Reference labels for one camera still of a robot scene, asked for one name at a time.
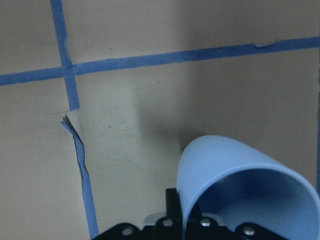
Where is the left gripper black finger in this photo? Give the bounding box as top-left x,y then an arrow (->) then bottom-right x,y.
165,188 -> 182,220

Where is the light blue plastic cup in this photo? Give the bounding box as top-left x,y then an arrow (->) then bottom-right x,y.
176,135 -> 320,240

